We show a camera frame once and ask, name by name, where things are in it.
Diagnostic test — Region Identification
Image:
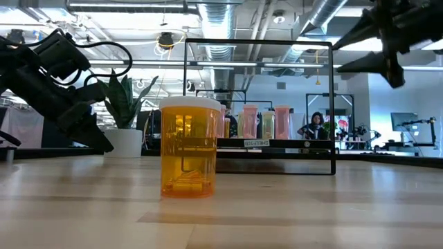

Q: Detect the green snake plant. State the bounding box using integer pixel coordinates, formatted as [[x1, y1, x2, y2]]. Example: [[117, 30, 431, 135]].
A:
[[96, 68, 159, 131]]

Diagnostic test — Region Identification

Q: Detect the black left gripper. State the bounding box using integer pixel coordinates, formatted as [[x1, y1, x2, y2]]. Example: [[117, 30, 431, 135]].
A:
[[34, 81, 115, 153]]

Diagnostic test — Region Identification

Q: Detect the black hanging ceiling device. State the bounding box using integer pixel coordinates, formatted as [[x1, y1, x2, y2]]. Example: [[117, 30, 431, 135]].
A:
[[157, 31, 176, 49]]

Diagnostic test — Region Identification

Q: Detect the black desk monitor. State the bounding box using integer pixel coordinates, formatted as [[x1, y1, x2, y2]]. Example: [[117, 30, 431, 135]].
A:
[[136, 109, 162, 135]]

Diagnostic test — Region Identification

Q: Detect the silver slanted ceiling duct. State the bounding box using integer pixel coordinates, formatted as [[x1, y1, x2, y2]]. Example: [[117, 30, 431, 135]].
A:
[[276, 0, 349, 75]]

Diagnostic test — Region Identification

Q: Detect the long ceiling light strip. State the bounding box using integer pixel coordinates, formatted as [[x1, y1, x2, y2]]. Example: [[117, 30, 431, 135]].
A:
[[196, 61, 259, 67], [89, 59, 205, 67]]

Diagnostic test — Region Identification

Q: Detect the black monitor on stand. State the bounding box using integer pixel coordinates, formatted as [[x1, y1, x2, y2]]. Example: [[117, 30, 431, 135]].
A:
[[390, 112, 419, 132]]

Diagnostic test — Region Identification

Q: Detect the white plant pot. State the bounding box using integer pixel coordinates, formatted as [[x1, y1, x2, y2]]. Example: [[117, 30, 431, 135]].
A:
[[103, 128, 144, 159]]

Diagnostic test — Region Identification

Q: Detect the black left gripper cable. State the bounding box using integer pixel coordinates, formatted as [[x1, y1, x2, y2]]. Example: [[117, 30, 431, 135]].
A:
[[72, 40, 134, 86]]

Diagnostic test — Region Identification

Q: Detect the wooden shelf with black frame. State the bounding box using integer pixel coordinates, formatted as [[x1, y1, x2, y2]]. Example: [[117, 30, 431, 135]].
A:
[[182, 37, 337, 176]]

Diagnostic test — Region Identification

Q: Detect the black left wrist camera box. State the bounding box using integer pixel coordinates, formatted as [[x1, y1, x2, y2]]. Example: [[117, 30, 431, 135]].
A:
[[33, 30, 91, 81]]

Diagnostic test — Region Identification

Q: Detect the screen with red picture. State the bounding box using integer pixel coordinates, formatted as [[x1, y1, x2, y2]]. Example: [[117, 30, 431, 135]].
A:
[[332, 115, 351, 138]]

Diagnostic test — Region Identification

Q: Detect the black aluminium table frame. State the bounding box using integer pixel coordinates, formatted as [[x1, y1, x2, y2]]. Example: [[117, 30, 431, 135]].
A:
[[0, 147, 443, 169]]

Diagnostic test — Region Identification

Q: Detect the person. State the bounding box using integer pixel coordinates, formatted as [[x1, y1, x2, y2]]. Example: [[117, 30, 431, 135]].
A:
[[296, 111, 329, 140], [225, 102, 239, 139]]

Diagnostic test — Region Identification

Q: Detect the silver ceiling air duct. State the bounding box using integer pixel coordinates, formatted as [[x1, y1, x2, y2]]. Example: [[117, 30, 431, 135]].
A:
[[197, 3, 239, 91]]

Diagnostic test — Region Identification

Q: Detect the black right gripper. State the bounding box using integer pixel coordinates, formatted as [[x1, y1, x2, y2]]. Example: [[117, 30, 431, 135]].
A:
[[333, 0, 443, 88]]

